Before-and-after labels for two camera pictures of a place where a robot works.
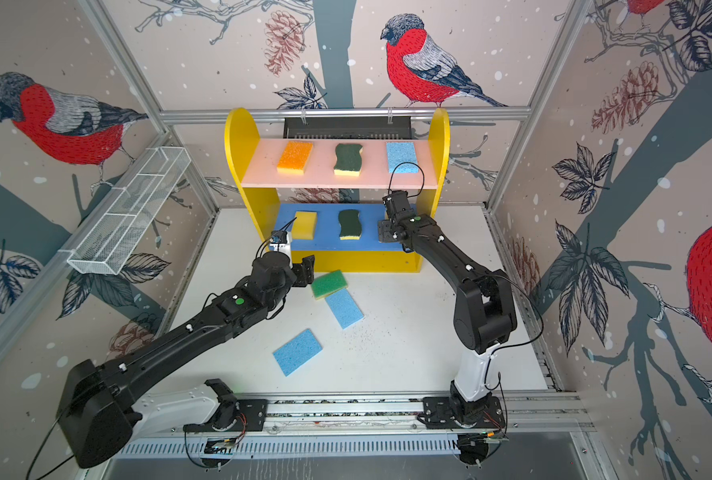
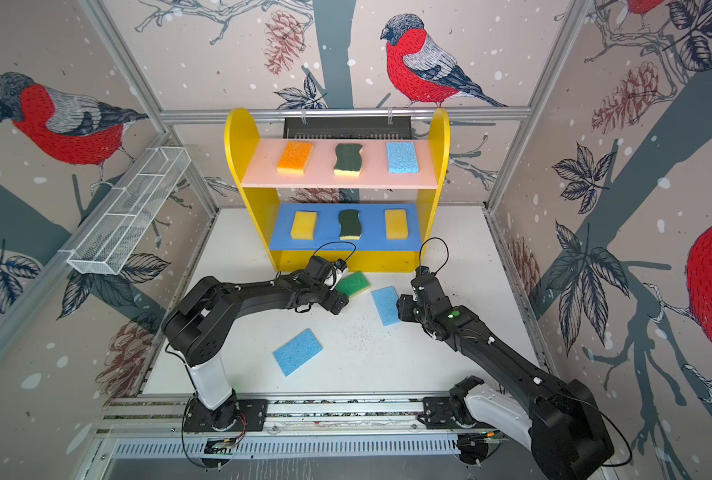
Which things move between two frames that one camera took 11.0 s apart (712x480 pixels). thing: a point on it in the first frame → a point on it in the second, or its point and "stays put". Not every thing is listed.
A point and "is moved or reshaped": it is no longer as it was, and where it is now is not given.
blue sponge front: (297, 351) stays put
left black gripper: (304, 271) → (331, 304)
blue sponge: (399, 152) stays put
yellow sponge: (304, 226) stays put
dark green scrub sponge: (351, 227) stays put
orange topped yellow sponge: (294, 158) stays put
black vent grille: (347, 128) stays put
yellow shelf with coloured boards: (328, 194) stays put
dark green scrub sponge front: (348, 159) stays put
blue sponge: (344, 308) → (385, 300)
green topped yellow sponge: (328, 283) is moved or reshaped
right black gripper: (383, 235) → (403, 304)
